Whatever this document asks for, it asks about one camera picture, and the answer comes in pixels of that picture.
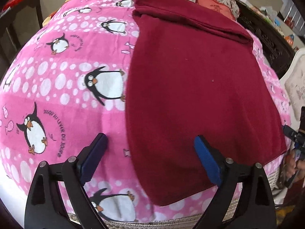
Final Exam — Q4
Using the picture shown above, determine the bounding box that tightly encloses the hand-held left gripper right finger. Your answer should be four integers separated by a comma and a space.
193, 135, 277, 229

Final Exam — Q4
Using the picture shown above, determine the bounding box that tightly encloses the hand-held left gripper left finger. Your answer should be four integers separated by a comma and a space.
24, 133, 108, 229

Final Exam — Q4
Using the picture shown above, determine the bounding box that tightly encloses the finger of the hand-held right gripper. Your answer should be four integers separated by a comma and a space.
282, 125, 297, 141

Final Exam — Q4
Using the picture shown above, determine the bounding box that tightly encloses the dark red fleece garment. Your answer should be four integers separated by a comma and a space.
125, 0, 288, 207

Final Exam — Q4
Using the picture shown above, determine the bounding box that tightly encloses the person's right hand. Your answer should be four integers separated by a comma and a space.
285, 149, 305, 189

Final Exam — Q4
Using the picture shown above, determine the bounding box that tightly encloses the white floral padded headboard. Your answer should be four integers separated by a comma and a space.
278, 48, 305, 134

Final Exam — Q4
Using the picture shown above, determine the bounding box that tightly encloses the beige woven bed mat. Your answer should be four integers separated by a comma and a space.
67, 166, 287, 229

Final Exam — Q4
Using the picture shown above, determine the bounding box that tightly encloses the pink penguin printed blanket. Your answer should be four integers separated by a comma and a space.
0, 0, 294, 223

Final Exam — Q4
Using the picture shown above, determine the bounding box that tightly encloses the dark carved wooden cabinet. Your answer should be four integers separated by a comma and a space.
235, 0, 297, 78

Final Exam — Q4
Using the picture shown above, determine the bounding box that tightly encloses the red embroidered cushion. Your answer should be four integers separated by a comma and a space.
196, 0, 236, 21

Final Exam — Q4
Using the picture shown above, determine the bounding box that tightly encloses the dark wooden chair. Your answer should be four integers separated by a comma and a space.
0, 0, 44, 79

